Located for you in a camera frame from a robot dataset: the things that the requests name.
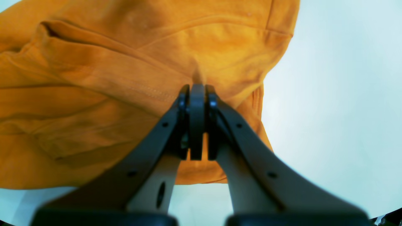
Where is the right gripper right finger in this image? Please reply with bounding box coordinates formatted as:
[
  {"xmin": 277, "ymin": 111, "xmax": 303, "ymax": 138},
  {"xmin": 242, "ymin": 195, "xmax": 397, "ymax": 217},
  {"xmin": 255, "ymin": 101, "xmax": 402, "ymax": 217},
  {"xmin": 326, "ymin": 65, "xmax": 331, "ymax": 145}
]
[{"xmin": 196, "ymin": 84, "xmax": 370, "ymax": 226}]

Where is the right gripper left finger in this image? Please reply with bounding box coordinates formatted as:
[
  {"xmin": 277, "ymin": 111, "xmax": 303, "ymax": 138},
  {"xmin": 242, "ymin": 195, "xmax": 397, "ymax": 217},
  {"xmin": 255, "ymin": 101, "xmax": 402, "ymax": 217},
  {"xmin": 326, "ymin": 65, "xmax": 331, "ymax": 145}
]
[{"xmin": 32, "ymin": 85, "xmax": 190, "ymax": 226}]

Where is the orange t-shirt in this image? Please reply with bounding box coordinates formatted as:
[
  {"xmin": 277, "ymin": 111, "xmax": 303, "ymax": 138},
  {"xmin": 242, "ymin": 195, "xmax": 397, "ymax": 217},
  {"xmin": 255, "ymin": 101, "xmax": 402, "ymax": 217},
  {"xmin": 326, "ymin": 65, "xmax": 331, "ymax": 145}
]
[{"xmin": 0, "ymin": 0, "xmax": 301, "ymax": 189}]

